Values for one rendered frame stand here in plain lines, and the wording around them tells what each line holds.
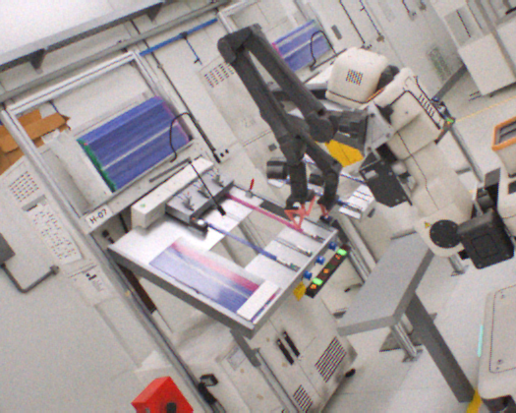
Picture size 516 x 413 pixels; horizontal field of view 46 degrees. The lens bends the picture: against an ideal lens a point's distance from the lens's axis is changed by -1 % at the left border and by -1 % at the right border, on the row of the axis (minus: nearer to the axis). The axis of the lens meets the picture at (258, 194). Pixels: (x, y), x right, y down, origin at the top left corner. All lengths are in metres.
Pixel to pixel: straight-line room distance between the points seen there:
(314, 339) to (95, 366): 1.67
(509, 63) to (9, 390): 5.37
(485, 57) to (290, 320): 4.57
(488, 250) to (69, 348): 2.79
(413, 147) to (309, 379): 1.32
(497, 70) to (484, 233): 4.98
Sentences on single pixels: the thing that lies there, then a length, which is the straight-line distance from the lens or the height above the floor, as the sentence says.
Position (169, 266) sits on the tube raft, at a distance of 2.46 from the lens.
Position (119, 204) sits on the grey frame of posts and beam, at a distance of 2.62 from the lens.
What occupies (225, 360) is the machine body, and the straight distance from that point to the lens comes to 2.57.
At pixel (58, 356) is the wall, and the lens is 4.01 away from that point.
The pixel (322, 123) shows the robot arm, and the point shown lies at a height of 1.25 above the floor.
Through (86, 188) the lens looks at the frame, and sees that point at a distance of 2.64.
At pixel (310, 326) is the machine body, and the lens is 2.93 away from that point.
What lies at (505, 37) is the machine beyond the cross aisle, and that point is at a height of 0.51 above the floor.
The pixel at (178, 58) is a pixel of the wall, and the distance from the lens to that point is 5.23.
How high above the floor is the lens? 1.46
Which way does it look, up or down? 9 degrees down
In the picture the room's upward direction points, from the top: 33 degrees counter-clockwise
